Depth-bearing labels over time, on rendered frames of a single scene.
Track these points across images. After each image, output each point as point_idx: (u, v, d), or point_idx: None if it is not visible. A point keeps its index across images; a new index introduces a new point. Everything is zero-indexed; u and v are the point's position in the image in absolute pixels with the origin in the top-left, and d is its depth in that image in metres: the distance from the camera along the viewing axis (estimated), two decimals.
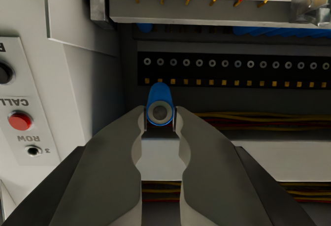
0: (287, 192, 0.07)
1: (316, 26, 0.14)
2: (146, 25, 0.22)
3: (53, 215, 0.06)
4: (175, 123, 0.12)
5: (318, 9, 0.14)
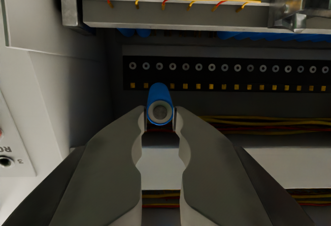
0: (287, 192, 0.07)
1: (293, 32, 0.14)
2: (125, 30, 0.21)
3: (53, 215, 0.06)
4: (175, 123, 0.12)
5: (294, 14, 0.13)
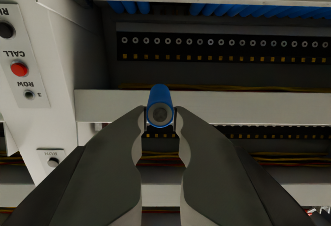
0: (287, 192, 0.07)
1: None
2: (115, 5, 0.28)
3: (53, 215, 0.06)
4: (175, 123, 0.12)
5: None
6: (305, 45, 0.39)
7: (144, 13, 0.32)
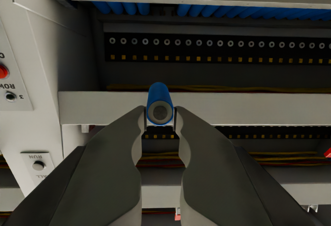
0: (287, 192, 0.07)
1: None
2: (100, 5, 0.28)
3: (53, 215, 0.06)
4: (175, 123, 0.12)
5: None
6: (292, 46, 0.39)
7: (131, 13, 0.31)
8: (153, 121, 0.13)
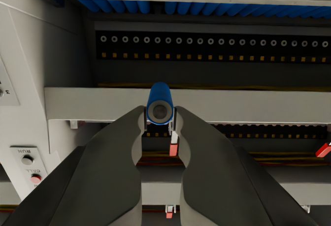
0: (287, 192, 0.07)
1: None
2: (87, 3, 0.28)
3: (53, 215, 0.06)
4: (175, 123, 0.12)
5: None
6: (284, 44, 0.39)
7: (119, 11, 0.32)
8: None
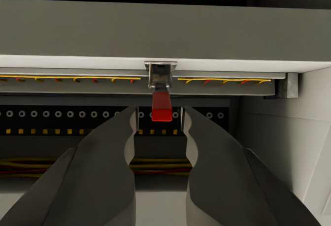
0: (295, 196, 0.07)
1: None
2: None
3: (46, 218, 0.06)
4: (183, 123, 0.12)
5: None
6: None
7: None
8: None
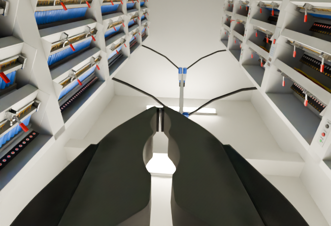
0: (275, 187, 0.07)
1: None
2: None
3: (64, 211, 0.06)
4: (163, 124, 0.12)
5: None
6: None
7: None
8: None
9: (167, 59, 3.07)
